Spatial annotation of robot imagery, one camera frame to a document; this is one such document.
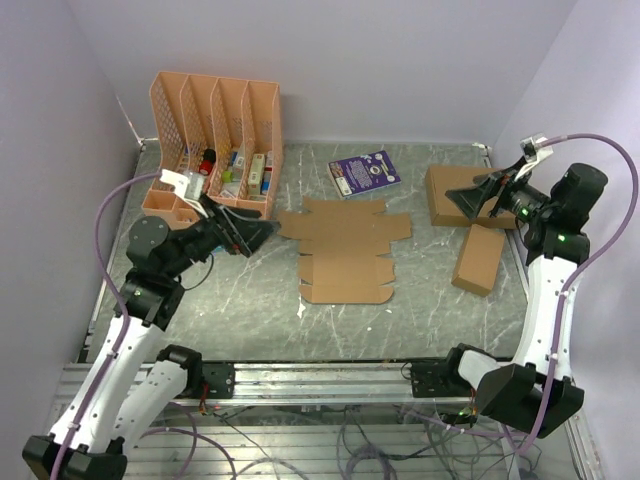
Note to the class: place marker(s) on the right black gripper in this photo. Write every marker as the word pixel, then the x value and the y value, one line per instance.
pixel 499 183

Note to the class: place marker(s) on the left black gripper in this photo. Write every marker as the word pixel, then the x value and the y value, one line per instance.
pixel 249 233

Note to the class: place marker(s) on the brown cardboard box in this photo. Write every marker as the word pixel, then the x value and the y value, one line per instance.
pixel 345 249

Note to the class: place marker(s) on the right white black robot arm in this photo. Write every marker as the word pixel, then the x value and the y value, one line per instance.
pixel 533 393

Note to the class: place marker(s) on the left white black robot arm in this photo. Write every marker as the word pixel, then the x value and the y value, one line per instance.
pixel 110 412

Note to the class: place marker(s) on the large folded cardboard box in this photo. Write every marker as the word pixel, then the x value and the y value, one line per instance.
pixel 443 212

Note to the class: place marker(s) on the small folded cardboard box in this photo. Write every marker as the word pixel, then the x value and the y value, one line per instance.
pixel 478 261

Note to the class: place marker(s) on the white green carton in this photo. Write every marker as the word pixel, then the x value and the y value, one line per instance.
pixel 255 176

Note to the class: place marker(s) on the red black bottle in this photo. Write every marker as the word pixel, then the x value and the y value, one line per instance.
pixel 208 161

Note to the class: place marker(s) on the pink plastic file organizer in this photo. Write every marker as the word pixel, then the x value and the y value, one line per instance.
pixel 235 117

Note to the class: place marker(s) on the purple book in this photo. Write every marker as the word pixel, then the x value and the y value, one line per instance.
pixel 363 174

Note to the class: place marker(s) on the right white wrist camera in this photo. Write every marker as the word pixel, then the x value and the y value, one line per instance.
pixel 534 153

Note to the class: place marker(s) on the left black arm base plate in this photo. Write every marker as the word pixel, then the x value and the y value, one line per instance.
pixel 218 380

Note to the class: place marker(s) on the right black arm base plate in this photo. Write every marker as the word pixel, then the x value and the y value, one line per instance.
pixel 428 379

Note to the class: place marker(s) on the aluminium rail frame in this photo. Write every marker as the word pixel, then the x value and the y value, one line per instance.
pixel 329 383

